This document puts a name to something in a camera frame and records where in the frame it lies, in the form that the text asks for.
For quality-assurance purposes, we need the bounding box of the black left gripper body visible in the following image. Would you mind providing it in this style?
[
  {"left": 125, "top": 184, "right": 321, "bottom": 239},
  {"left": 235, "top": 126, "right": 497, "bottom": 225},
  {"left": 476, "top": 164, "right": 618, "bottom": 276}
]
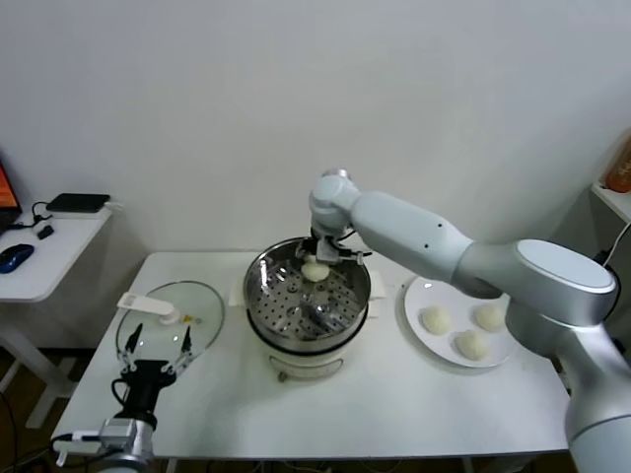
[{"left": 120, "top": 359, "right": 178, "bottom": 421}]

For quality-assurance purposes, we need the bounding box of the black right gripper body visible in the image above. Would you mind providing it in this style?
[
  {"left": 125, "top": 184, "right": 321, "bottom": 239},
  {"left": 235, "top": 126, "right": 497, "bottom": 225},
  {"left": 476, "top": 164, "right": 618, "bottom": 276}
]
[{"left": 309, "top": 227, "right": 349, "bottom": 250}]

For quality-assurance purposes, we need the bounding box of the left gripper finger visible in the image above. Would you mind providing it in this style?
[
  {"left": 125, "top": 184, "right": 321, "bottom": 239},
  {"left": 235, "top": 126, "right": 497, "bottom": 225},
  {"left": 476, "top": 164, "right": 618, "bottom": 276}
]
[
  {"left": 116, "top": 322, "right": 145, "bottom": 376},
  {"left": 165, "top": 324, "right": 194, "bottom": 379}
]

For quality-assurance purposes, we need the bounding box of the white steamed baozi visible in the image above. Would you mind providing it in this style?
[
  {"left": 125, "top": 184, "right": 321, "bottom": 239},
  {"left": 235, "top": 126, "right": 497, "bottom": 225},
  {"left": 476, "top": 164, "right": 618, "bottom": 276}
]
[
  {"left": 418, "top": 304, "right": 454, "bottom": 336},
  {"left": 301, "top": 260, "right": 329, "bottom": 283},
  {"left": 454, "top": 329, "right": 490, "bottom": 360},
  {"left": 472, "top": 303, "right": 505, "bottom": 331}
]

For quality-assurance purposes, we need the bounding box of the stainless steel steamer basket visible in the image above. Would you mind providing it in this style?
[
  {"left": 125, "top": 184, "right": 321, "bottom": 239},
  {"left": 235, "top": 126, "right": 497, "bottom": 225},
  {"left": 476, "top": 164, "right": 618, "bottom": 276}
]
[{"left": 229, "top": 236, "right": 389, "bottom": 352}]

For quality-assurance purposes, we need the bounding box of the white side desk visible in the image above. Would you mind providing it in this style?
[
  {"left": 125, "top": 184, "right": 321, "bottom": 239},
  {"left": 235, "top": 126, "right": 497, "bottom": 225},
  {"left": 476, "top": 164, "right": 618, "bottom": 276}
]
[{"left": 0, "top": 209, "right": 124, "bottom": 430}]

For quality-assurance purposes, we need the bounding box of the white electric cooker pot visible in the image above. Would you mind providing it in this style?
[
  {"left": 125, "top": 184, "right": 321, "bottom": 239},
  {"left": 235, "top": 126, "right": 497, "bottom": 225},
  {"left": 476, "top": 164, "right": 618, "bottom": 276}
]
[{"left": 245, "top": 300, "right": 384, "bottom": 384}]

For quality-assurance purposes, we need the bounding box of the white round plate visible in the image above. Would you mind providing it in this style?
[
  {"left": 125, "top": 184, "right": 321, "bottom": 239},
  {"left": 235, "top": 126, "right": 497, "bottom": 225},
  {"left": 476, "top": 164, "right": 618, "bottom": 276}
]
[{"left": 402, "top": 274, "right": 522, "bottom": 370}]

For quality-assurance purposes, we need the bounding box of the blue computer mouse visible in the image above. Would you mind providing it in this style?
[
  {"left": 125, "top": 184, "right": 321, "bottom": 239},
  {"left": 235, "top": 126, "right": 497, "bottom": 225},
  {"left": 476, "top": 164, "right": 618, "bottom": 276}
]
[{"left": 0, "top": 243, "right": 35, "bottom": 274}]

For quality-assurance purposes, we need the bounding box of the black flat device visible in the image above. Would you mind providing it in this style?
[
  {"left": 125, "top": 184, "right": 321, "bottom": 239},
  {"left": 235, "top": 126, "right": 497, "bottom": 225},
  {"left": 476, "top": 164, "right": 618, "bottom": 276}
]
[{"left": 47, "top": 193, "right": 110, "bottom": 214}]

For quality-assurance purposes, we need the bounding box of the laptop with orange screen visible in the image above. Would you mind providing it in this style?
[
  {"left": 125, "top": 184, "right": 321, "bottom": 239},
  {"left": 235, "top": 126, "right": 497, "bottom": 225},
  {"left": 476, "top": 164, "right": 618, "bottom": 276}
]
[{"left": 0, "top": 158, "right": 24, "bottom": 237}]

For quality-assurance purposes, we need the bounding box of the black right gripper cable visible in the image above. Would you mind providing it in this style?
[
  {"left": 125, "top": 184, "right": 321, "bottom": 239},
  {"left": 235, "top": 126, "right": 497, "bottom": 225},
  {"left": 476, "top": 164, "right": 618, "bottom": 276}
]
[{"left": 338, "top": 227, "right": 372, "bottom": 262}]

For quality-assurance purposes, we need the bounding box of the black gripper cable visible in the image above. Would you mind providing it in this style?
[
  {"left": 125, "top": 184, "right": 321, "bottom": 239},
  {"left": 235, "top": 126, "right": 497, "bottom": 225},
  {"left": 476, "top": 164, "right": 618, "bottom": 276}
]
[
  {"left": 338, "top": 227, "right": 372, "bottom": 262},
  {"left": 110, "top": 376, "right": 131, "bottom": 411}
]

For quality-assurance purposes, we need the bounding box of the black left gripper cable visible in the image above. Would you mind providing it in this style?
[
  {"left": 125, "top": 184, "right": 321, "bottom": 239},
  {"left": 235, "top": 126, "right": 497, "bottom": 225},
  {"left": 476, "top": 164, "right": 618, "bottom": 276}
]
[{"left": 110, "top": 376, "right": 131, "bottom": 411}]

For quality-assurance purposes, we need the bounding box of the glass lid white handle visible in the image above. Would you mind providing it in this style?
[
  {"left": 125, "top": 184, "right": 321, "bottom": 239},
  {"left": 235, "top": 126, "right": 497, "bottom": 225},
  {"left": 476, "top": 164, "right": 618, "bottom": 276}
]
[{"left": 115, "top": 279, "right": 227, "bottom": 380}]

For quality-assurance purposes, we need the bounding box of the black desk cable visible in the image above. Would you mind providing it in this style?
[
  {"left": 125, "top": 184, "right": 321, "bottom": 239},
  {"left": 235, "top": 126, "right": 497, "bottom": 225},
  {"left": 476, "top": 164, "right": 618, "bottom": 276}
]
[{"left": 9, "top": 199, "right": 55, "bottom": 233}]

